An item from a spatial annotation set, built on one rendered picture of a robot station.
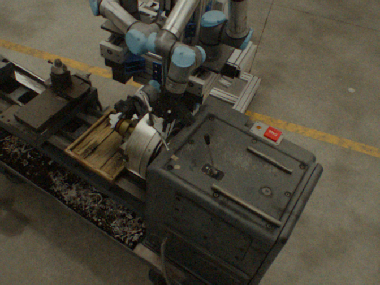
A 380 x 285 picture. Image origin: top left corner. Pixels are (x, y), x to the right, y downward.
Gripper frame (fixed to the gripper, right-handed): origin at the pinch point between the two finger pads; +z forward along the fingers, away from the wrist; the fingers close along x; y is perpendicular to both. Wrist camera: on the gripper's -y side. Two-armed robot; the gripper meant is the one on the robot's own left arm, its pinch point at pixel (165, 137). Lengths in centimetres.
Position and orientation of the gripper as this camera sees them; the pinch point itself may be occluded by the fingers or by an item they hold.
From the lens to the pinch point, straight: 150.4
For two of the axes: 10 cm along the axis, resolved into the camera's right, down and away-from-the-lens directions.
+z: -2.7, 8.0, 5.3
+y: -8.4, -4.7, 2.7
